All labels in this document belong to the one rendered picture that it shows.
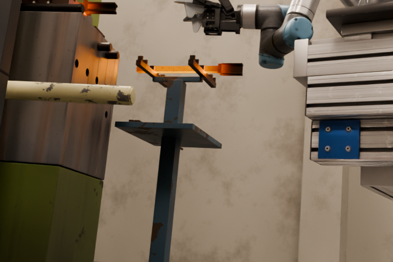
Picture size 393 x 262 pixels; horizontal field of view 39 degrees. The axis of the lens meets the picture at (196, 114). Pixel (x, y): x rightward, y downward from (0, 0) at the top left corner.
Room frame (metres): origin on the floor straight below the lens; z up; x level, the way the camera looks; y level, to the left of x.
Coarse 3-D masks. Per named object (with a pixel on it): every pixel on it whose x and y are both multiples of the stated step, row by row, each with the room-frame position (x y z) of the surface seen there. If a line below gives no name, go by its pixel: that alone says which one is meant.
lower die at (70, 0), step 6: (24, 0) 1.58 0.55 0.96; (30, 0) 1.58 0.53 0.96; (36, 0) 1.58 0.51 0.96; (42, 0) 1.57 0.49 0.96; (54, 0) 1.56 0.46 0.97; (60, 0) 1.56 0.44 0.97; (66, 0) 1.56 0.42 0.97; (72, 0) 1.58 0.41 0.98; (84, 12) 1.68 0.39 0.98; (90, 18) 1.73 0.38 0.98
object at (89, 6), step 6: (84, 0) 1.66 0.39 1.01; (84, 6) 1.65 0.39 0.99; (90, 6) 1.67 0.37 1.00; (96, 6) 1.67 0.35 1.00; (102, 6) 1.66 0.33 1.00; (108, 6) 1.66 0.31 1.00; (114, 6) 1.66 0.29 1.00; (90, 12) 1.68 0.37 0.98; (96, 12) 1.67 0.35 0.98; (102, 12) 1.67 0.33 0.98; (108, 12) 1.66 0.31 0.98; (114, 12) 1.66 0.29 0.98
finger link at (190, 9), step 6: (174, 0) 1.55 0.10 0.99; (180, 0) 1.54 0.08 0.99; (186, 0) 1.54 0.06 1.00; (192, 0) 1.54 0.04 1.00; (186, 6) 1.55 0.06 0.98; (192, 6) 1.55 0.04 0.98; (198, 6) 1.57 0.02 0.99; (186, 12) 1.55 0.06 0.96; (192, 12) 1.56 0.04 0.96; (198, 12) 1.56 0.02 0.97
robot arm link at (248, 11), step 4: (244, 4) 1.56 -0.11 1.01; (248, 4) 1.56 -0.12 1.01; (252, 4) 1.56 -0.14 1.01; (256, 4) 1.56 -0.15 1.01; (244, 8) 1.55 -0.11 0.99; (248, 8) 1.55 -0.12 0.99; (252, 8) 1.54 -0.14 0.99; (244, 12) 1.55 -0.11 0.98; (248, 12) 1.54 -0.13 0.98; (252, 12) 1.54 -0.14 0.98; (240, 16) 1.56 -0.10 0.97; (244, 16) 1.55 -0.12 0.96; (248, 16) 1.55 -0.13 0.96; (252, 16) 1.55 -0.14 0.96; (240, 20) 1.56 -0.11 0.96; (244, 20) 1.56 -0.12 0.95; (248, 20) 1.55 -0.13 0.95; (252, 20) 1.55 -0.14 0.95; (244, 24) 1.57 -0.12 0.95; (248, 24) 1.56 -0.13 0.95; (252, 24) 1.56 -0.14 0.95; (244, 28) 1.59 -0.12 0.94; (248, 28) 1.58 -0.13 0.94; (252, 28) 1.58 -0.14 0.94
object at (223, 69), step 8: (224, 64) 2.07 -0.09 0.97; (232, 64) 2.06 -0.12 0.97; (240, 64) 2.05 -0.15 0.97; (144, 72) 2.18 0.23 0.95; (160, 72) 2.16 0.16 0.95; (168, 72) 2.15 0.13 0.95; (176, 72) 2.14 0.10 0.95; (184, 72) 2.13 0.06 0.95; (192, 72) 2.12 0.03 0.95; (208, 72) 2.10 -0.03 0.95; (216, 72) 2.09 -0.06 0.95; (224, 72) 2.07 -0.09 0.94; (232, 72) 2.06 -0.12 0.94; (240, 72) 2.05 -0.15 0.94
